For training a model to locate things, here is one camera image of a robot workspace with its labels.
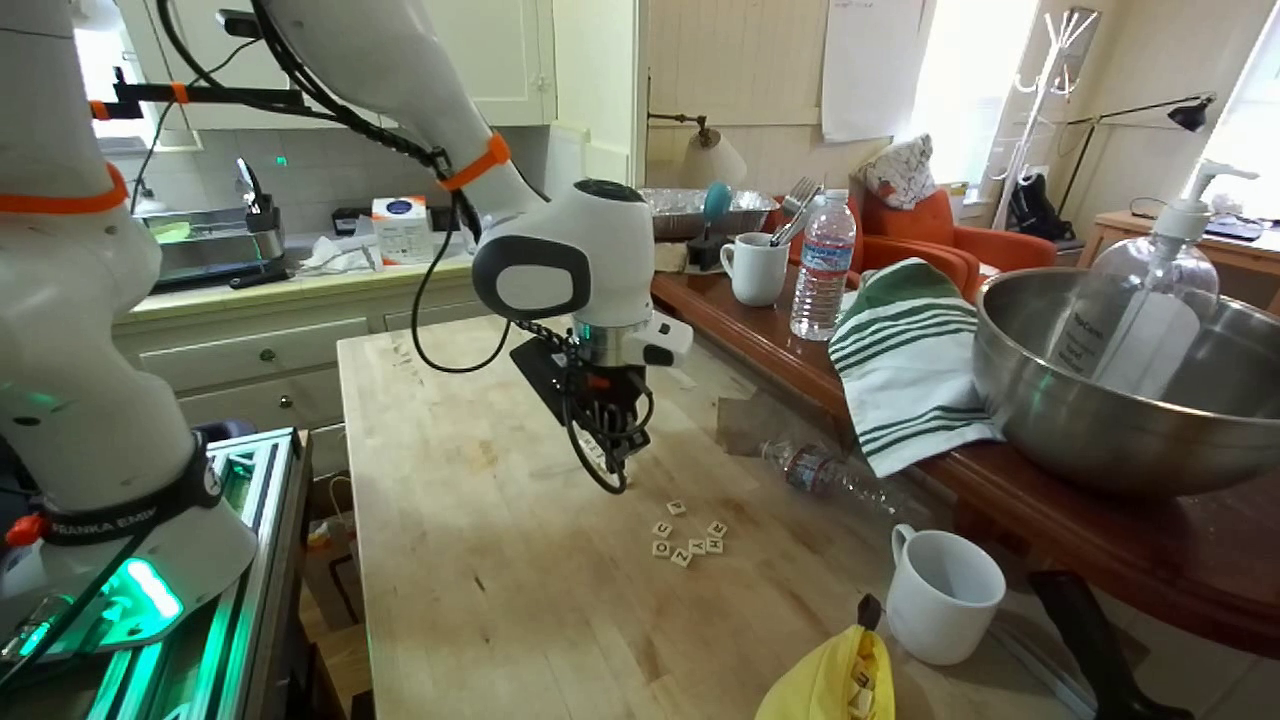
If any orange armchair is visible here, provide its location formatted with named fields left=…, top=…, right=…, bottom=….
left=851, top=192, right=1054, bottom=298

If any yellow plastic bowl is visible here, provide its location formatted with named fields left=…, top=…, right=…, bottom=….
left=757, top=623, right=894, bottom=720

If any clear soap dispenser bottle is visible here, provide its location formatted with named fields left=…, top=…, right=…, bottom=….
left=1049, top=160, right=1247, bottom=400

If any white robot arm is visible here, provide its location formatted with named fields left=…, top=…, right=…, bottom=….
left=0, top=0, right=692, bottom=660

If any clear water bottle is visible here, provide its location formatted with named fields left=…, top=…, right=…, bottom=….
left=789, top=189, right=854, bottom=341

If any steel mixing bowl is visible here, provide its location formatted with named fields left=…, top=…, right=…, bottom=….
left=970, top=268, right=1280, bottom=494

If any black desk lamp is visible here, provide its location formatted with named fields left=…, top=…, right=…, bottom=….
left=1059, top=90, right=1217, bottom=211

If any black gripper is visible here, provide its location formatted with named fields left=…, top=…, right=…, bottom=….
left=510, top=318, right=692, bottom=460

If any white mug on table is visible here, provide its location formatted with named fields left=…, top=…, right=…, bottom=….
left=883, top=523, right=1007, bottom=667

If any dark wooden side table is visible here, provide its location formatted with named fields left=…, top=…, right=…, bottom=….
left=649, top=262, right=1280, bottom=660

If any white mug with utensils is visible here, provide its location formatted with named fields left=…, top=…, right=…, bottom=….
left=720, top=231, right=789, bottom=308

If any white coat rack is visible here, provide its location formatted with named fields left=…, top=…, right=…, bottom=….
left=991, top=2, right=1100, bottom=226

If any striped green white towel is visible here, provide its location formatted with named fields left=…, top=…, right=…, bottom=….
left=826, top=259, right=996, bottom=481

